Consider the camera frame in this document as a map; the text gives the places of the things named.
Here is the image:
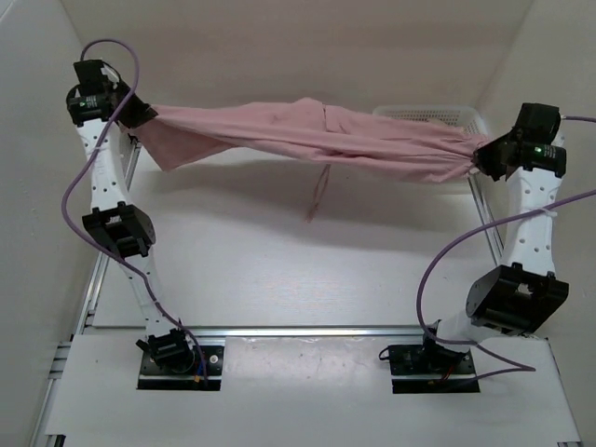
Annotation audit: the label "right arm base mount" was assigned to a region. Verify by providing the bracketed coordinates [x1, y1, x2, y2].
[377, 333, 481, 395]

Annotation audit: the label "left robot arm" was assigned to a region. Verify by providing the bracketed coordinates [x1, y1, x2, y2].
[66, 60, 196, 373]

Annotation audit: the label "white plastic basket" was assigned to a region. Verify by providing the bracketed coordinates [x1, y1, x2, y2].
[372, 104, 489, 136]

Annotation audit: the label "aluminium rail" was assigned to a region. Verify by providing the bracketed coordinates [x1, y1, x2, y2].
[191, 325, 423, 338]

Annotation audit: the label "pink trousers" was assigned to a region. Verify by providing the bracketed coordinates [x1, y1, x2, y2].
[132, 98, 489, 214]

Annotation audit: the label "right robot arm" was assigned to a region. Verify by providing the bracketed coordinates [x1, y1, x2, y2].
[418, 102, 569, 373]

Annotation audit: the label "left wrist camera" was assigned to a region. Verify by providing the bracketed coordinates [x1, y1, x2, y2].
[102, 64, 121, 88]

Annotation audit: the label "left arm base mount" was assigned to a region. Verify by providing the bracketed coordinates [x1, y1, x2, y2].
[136, 334, 225, 392]

